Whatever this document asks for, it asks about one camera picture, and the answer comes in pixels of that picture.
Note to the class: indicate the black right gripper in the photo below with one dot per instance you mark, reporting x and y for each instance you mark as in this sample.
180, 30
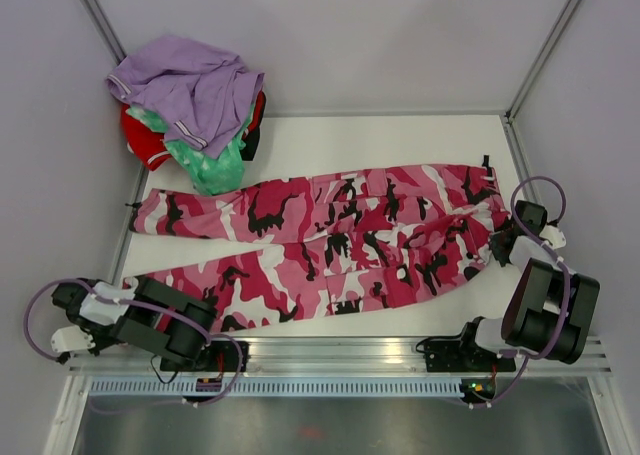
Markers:
497, 252

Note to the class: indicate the pink camouflage trousers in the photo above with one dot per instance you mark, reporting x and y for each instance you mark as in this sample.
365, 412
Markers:
331, 245

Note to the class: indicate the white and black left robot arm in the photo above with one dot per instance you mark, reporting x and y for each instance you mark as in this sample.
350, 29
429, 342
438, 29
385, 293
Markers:
147, 314

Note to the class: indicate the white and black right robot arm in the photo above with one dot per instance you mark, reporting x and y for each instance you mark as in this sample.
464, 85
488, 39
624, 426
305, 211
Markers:
548, 304

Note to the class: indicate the black webbing belt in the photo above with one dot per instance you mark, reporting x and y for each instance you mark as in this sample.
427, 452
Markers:
487, 166

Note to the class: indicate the black garment in pile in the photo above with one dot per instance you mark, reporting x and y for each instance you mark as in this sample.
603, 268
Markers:
251, 137

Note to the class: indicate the green tie-dye garment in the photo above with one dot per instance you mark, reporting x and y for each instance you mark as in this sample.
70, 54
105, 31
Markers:
209, 176

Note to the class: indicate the purple shirt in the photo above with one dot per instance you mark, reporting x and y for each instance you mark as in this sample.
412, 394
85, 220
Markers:
203, 93

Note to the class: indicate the red garment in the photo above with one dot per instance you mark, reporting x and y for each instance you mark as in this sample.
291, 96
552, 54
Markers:
146, 145

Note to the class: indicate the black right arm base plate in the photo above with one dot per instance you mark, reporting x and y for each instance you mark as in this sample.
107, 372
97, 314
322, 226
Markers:
455, 356

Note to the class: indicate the aluminium front rail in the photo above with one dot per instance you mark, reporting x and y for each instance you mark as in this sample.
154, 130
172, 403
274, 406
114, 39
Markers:
333, 357

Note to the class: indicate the aluminium right corner post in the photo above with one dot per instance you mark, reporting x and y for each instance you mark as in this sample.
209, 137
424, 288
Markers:
560, 26

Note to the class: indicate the aluminium corner post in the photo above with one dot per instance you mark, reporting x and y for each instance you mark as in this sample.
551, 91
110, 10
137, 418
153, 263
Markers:
105, 29
560, 26

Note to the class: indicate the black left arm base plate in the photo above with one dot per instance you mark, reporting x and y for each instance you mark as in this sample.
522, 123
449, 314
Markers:
221, 356

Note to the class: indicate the white slotted cable duct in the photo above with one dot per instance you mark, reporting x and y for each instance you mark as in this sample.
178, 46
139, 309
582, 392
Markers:
280, 386

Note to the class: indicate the aluminium left corner post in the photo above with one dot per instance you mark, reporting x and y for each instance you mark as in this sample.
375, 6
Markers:
105, 29

